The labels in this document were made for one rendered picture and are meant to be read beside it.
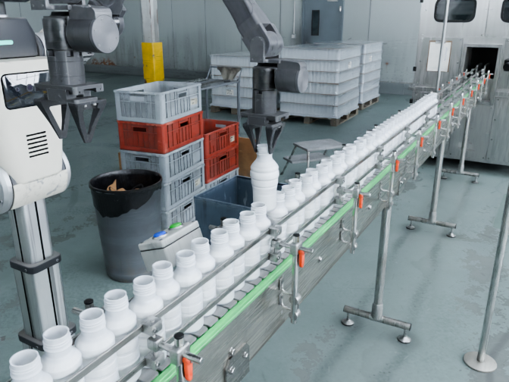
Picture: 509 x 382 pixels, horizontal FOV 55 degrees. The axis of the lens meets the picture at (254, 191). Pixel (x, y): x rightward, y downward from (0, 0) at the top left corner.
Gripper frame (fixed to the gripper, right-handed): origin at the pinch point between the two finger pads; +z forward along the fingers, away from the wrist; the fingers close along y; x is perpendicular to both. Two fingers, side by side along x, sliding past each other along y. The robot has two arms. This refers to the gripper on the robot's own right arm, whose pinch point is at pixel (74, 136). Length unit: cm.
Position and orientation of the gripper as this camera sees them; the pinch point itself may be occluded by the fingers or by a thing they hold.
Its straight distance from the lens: 92.3
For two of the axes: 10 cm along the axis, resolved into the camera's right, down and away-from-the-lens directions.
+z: 0.0, 9.4, 3.3
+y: 8.7, 1.7, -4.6
